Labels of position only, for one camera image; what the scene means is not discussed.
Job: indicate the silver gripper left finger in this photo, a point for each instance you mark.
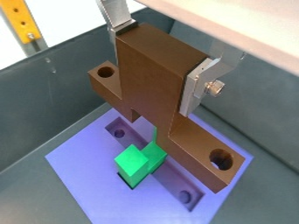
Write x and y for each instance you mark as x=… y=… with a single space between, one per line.
x=118 y=17

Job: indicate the purple base board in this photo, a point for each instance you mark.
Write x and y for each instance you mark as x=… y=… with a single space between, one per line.
x=170 y=197

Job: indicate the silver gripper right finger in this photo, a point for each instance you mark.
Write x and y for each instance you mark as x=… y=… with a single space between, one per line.
x=202 y=81

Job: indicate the brown T-shaped block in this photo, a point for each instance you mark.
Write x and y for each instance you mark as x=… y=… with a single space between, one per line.
x=144 y=86

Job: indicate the green U-shaped block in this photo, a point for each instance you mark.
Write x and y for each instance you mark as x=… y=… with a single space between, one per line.
x=137 y=163

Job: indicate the yellow perforated bar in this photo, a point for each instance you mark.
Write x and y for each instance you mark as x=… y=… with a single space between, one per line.
x=21 y=19

